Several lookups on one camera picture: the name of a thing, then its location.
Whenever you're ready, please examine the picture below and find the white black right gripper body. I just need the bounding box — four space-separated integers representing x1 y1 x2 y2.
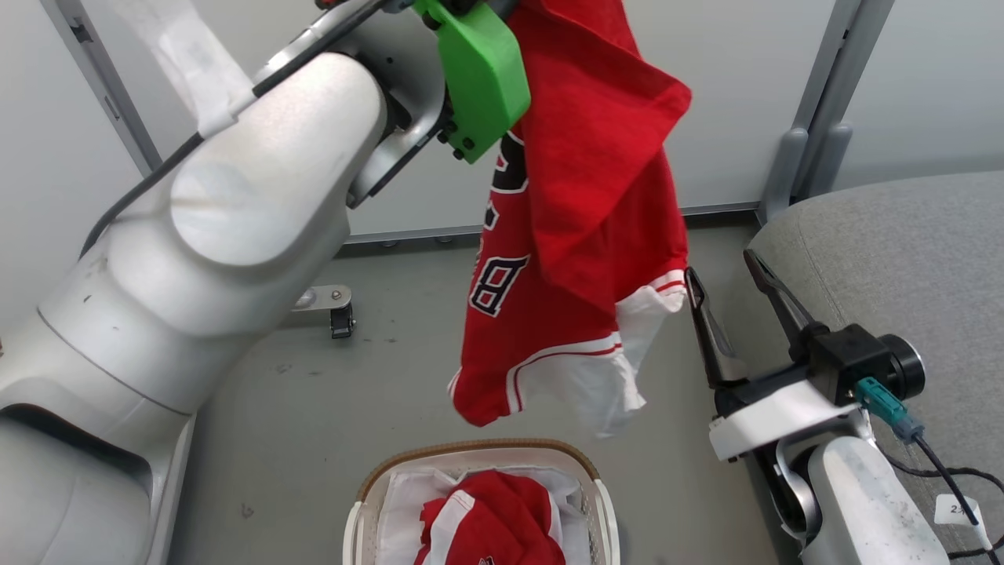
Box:
708 367 873 464

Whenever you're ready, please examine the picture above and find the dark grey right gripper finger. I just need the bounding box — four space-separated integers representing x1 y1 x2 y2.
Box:
684 266 748 390
743 249 823 363

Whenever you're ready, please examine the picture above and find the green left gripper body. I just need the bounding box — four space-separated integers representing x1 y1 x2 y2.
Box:
413 0 532 165

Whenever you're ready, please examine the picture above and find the red white basketball jersey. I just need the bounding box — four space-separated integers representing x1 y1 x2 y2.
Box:
448 0 693 439

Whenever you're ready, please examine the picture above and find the white woven laundry basket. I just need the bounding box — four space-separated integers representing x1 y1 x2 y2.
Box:
342 438 621 565

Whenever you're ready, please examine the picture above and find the white basket liner cloth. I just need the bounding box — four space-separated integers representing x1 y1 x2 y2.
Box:
376 465 593 565

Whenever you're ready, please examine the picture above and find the grey fabric sofa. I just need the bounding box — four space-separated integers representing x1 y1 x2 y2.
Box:
737 170 1004 565

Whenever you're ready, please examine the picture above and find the red white garment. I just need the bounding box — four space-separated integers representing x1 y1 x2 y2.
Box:
413 469 567 565

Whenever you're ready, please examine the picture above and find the white tape wrap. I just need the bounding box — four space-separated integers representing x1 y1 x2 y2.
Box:
108 0 257 139

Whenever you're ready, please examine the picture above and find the black cable with teal plug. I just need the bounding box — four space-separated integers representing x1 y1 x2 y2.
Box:
853 376 1004 565

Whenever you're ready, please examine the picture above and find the grey thick partition corner post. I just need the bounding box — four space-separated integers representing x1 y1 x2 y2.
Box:
755 0 897 227

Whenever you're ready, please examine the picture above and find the thin black cable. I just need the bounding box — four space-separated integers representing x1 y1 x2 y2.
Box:
877 447 1004 503

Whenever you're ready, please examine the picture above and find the white paper cable label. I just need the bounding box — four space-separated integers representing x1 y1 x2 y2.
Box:
933 494 983 529

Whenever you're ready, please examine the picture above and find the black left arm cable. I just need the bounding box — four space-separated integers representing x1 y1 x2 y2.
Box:
78 0 393 260

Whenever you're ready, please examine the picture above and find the grey slim partition post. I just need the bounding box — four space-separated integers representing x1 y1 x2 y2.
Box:
39 0 163 177

